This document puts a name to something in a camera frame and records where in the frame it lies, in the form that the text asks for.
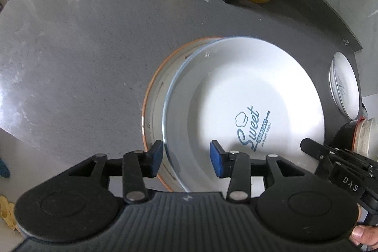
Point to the white bowl red exterior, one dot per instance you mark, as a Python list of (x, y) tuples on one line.
[(358, 136)]

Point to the person's right hand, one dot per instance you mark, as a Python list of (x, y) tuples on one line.
[(366, 235)]

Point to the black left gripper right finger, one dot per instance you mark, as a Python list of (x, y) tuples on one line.
[(249, 178)]

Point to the white plate blue logo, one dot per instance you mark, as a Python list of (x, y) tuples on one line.
[(343, 86)]

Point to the white plate orange rim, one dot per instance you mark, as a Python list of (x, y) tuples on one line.
[(152, 111)]

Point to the white Sweet Bakery plate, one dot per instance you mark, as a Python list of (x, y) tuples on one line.
[(245, 93)]

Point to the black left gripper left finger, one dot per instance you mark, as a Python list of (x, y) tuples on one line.
[(133, 167)]

